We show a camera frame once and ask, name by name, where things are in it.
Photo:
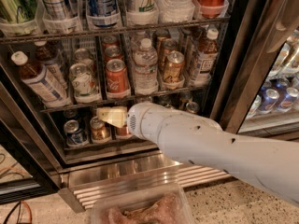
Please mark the clear water bottle front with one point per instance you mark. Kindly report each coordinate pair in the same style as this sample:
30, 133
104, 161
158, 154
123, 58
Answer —
146, 68

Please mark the red can bottom front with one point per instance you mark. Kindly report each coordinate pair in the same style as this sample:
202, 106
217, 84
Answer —
123, 132

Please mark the gold can bottom left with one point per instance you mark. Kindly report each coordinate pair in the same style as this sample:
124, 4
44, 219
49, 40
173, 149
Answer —
99, 131

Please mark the red coke can rear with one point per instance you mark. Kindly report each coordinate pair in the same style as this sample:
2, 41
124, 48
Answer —
110, 40

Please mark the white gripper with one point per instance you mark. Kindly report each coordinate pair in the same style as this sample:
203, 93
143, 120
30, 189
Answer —
139, 119

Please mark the red coke can front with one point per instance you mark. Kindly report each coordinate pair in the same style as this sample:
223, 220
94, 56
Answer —
117, 79

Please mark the fridge bottom vent grille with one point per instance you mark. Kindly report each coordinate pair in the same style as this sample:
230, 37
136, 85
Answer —
83, 185

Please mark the stainless fridge door frame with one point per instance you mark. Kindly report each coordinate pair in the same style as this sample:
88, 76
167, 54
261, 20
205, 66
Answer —
256, 32

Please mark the tea bottle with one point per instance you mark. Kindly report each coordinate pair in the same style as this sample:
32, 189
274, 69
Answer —
39, 78
49, 55
206, 54

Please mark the green white soda can front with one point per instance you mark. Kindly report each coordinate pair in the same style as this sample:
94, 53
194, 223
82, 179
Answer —
82, 80

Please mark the silver can top shelf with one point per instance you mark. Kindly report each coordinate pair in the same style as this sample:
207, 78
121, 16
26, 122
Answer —
61, 9

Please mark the clear plastic container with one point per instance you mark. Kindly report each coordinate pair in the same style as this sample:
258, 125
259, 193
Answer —
166, 204

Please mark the blue can top shelf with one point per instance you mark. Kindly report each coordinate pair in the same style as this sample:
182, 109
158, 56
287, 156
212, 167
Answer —
103, 13

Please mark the gold soda can rear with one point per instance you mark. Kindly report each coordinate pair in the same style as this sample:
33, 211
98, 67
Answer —
159, 36

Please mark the clear water bottle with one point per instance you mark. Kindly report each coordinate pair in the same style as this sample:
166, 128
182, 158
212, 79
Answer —
137, 40
146, 68

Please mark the tea bottle right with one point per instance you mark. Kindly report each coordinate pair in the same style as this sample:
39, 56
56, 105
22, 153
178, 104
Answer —
206, 54

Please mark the blue pepsi can bottom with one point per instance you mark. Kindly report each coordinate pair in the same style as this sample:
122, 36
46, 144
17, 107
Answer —
75, 135

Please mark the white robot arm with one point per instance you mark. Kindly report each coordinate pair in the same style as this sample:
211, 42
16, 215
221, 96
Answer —
267, 164

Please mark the green white soda can rear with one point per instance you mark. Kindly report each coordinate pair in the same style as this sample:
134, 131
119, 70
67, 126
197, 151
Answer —
84, 56

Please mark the gold can bottom right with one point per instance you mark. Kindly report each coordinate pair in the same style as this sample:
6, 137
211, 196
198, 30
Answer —
192, 107

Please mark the water bottle top shelf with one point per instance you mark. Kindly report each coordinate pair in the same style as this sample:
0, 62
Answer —
175, 10

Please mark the tea bottle rear left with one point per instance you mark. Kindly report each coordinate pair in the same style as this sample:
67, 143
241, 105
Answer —
49, 55

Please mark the green white soda can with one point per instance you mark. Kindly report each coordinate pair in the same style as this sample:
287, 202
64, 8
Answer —
82, 80
84, 56

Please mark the tea bottle front left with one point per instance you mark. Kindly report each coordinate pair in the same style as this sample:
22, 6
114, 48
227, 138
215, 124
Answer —
39, 78

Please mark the gold soda can front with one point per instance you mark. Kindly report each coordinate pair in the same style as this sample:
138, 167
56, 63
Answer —
173, 66

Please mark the green can top left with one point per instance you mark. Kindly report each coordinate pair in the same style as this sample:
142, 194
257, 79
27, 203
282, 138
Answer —
17, 11

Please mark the clear water bottle rear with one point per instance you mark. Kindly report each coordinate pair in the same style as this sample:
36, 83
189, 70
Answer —
137, 40

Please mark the gold soda can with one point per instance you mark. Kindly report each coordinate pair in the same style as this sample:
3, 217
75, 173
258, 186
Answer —
159, 36
166, 47
173, 66

